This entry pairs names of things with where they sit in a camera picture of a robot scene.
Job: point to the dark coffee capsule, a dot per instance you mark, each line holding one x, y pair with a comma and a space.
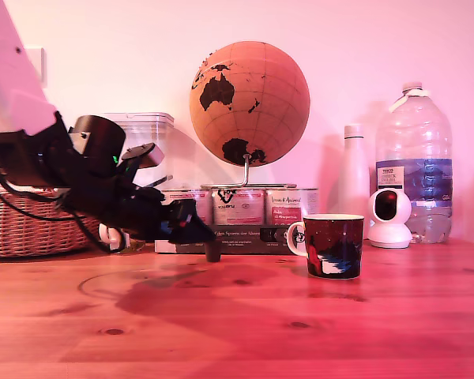
213, 252

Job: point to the dark printed coffee mug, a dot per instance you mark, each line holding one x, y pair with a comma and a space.
332, 248

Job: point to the white labelled tin can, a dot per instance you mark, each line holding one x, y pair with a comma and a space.
292, 205
239, 207
204, 201

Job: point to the dark flat cardboard box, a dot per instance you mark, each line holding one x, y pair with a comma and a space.
245, 239

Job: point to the white mug with green print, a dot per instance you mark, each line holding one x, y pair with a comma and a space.
112, 236

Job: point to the clear plastic lidded container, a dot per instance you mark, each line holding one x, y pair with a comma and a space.
158, 130

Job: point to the cork globe on metal stand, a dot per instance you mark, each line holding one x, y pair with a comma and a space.
249, 106

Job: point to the white slim bottle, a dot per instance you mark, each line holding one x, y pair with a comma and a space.
354, 177

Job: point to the large clear water bottle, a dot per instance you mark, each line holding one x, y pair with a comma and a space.
414, 158

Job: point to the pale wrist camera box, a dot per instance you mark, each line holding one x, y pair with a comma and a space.
152, 154

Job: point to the small white round camera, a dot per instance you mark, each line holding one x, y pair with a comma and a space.
390, 217

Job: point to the white wall switch plate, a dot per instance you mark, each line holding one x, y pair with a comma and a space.
37, 63

